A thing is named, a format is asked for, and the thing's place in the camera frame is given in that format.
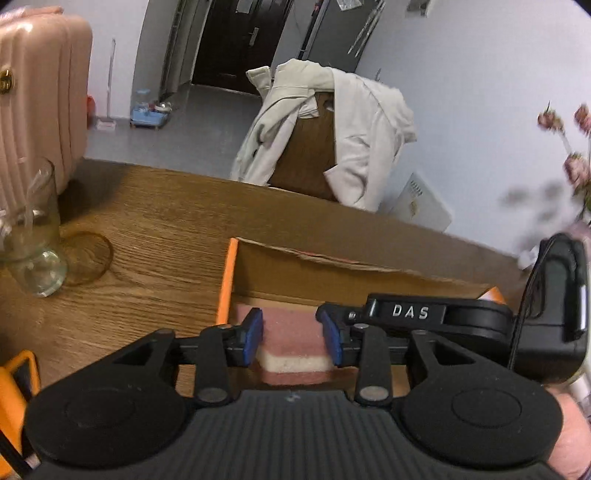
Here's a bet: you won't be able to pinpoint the white flat panel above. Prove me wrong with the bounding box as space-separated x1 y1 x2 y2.
390 172 452 232

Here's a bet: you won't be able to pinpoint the hanging white cords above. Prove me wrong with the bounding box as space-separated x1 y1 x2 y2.
348 2 386 58

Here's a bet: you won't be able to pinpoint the black cable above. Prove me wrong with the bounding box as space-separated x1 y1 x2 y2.
508 235 578 370

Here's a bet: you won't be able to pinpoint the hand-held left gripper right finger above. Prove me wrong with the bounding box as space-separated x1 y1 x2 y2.
315 309 468 408

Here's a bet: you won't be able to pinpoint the white mop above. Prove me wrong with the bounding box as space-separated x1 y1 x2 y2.
95 38 117 131

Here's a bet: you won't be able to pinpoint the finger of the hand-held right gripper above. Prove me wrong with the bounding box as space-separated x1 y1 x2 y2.
318 293 448 330

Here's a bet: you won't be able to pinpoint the clear glass vase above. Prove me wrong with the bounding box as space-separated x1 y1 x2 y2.
0 157 69 298

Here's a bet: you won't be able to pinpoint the dark entrance door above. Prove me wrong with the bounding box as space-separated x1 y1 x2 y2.
191 0 296 97

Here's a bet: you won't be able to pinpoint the dried pink flower bouquet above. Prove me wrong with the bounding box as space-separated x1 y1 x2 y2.
501 102 591 250

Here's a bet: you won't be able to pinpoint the grey interior door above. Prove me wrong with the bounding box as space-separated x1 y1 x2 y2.
161 0 204 94

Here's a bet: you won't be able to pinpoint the beige coat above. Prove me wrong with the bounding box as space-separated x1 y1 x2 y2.
230 58 417 212

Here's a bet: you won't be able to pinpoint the blue tray with bottles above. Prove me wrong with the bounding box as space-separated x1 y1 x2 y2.
130 90 174 130

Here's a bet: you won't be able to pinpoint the orange plastic object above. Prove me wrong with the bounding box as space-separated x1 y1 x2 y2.
0 350 41 468

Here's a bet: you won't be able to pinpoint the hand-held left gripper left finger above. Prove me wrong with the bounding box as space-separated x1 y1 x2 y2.
111 308 265 408

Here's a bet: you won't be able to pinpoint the wooden chair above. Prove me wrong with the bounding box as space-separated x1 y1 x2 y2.
268 90 341 202

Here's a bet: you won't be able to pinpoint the pink suitcase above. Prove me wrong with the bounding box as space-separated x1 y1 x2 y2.
0 7 94 222

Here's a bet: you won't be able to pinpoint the orange cardboard box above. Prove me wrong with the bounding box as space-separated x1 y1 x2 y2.
216 237 509 400

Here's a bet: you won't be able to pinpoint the person's right hand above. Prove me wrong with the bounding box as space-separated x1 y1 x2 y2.
547 390 591 480

